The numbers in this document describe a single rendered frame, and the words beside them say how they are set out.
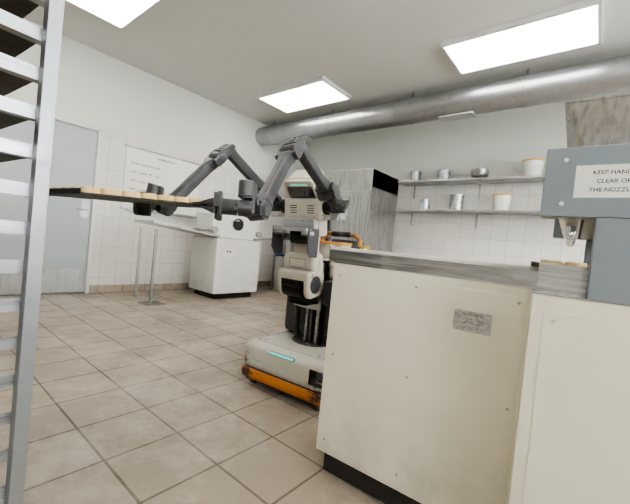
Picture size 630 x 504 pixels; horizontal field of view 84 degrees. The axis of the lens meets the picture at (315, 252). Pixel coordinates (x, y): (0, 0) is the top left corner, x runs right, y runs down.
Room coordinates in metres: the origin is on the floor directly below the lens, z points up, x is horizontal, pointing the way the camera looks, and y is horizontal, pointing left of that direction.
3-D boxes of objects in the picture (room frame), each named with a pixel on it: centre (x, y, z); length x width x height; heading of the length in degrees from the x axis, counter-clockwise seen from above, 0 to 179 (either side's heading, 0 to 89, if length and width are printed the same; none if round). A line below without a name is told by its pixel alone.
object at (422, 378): (1.33, -0.46, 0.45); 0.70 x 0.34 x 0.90; 54
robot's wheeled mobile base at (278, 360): (2.26, -0.05, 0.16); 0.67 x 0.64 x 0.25; 146
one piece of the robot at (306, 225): (2.01, 0.12, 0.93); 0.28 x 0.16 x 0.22; 56
